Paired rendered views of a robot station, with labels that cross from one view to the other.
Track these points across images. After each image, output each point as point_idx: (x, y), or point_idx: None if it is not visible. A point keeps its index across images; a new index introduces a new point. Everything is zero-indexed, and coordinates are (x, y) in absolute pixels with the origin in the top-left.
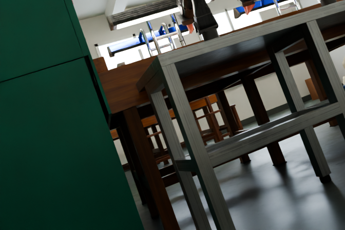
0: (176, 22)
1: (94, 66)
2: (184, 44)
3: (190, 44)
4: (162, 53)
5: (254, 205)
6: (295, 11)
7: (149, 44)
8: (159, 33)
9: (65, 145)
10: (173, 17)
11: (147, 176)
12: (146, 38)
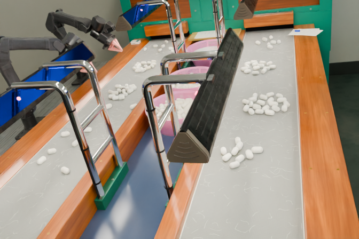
0: (168, 19)
1: (128, 36)
2: (172, 46)
3: (108, 61)
4: (117, 53)
5: None
6: (59, 104)
7: (219, 10)
8: None
9: None
10: (166, 13)
11: None
12: (218, 2)
